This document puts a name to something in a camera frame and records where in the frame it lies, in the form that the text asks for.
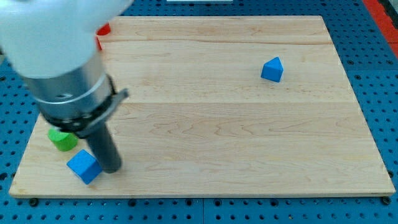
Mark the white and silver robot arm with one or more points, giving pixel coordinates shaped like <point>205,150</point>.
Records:
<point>52,46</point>

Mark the light wooden board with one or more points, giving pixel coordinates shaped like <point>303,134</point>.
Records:
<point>201,122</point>

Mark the blue triangle block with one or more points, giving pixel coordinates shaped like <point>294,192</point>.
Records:
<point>273,70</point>

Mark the green block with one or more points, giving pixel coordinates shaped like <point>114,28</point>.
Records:
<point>62,141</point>

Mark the red block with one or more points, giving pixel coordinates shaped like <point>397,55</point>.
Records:
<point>105,30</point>

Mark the blue cube block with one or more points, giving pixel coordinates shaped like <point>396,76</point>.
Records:
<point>85,166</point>

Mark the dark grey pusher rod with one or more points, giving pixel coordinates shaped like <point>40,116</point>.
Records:
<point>104,149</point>

